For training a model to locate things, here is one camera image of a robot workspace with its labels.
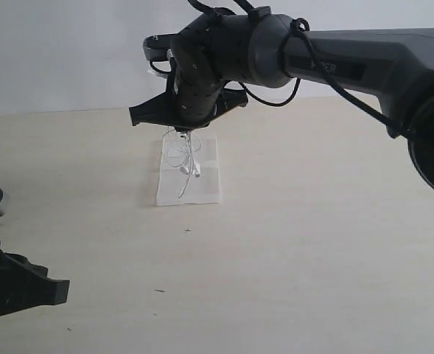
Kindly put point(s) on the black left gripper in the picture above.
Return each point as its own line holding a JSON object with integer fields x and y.
{"x": 24, "y": 285}

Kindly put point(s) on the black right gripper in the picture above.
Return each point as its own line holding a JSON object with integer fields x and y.
{"x": 196, "y": 97}

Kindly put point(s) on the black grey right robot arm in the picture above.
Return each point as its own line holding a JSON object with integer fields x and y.
{"x": 387, "y": 73}

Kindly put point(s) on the clear plastic open case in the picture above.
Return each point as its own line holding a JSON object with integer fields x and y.
{"x": 188, "y": 178}

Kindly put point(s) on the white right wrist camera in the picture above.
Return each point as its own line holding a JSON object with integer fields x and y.
{"x": 156, "y": 49}

